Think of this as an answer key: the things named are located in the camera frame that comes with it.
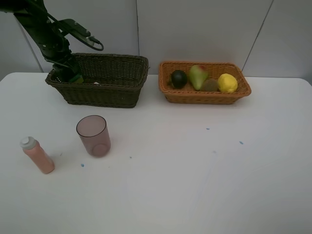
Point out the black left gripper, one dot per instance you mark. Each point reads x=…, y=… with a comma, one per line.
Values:
x=55, y=49

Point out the dark green pump bottle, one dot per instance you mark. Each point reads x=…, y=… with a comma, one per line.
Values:
x=78, y=78

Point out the translucent pink plastic cup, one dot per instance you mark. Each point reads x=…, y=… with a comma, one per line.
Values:
x=93, y=132

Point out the pink bottle white cap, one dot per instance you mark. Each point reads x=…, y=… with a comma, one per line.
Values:
x=32, y=148

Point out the dark green mangosteen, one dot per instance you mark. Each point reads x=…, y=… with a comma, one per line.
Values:
x=178, y=79

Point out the green pear red blush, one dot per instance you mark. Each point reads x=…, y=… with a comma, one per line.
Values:
x=197, y=75

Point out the brown kiwi fruit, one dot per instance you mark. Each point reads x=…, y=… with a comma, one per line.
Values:
x=209, y=85

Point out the yellow lemon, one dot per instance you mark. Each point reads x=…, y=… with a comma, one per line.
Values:
x=227, y=83

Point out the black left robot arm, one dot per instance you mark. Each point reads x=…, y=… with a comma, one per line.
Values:
x=33, y=16

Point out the dark brown wicker basket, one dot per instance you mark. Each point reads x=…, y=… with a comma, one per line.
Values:
x=121, y=78

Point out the orange wicker basket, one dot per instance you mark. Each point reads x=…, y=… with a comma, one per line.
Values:
x=188, y=95

